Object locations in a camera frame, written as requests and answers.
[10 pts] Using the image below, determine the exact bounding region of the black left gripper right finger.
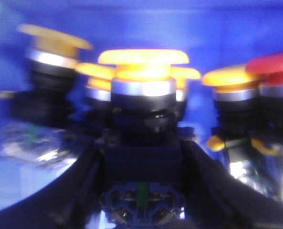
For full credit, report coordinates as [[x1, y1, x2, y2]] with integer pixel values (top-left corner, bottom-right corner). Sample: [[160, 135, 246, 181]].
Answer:
[[181, 141, 283, 229]]

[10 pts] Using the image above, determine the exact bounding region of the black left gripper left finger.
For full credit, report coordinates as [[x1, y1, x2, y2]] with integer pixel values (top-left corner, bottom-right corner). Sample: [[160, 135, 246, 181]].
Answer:
[[0, 139, 103, 229]]

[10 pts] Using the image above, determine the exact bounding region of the yellow mushroom push button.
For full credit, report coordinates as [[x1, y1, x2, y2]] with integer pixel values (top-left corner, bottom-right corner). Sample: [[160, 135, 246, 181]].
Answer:
[[98, 49, 189, 225]]

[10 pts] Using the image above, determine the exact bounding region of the red mushroom push button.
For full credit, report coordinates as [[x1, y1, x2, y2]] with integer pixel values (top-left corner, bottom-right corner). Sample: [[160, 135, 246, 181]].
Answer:
[[246, 50, 283, 156]]

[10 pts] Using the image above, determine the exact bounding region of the clear plastic bag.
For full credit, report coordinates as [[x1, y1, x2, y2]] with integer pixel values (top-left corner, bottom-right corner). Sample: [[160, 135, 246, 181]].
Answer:
[[0, 122, 77, 168]]

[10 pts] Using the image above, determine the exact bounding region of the yellow button far left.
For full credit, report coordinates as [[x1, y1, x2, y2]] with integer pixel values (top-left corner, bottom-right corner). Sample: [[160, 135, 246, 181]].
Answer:
[[0, 24, 93, 128]]

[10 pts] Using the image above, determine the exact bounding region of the yellow button behind left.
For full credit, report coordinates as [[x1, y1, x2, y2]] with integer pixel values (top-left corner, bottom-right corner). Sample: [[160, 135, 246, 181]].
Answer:
[[75, 62, 116, 130]]

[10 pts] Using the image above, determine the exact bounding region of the yellow button behind right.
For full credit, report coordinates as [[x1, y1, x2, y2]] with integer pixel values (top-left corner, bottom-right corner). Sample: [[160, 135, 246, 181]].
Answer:
[[170, 66, 201, 122]]

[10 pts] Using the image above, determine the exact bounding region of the blue plastic crate left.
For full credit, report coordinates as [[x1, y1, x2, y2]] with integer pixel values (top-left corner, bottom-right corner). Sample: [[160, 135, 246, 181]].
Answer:
[[0, 0, 283, 210]]

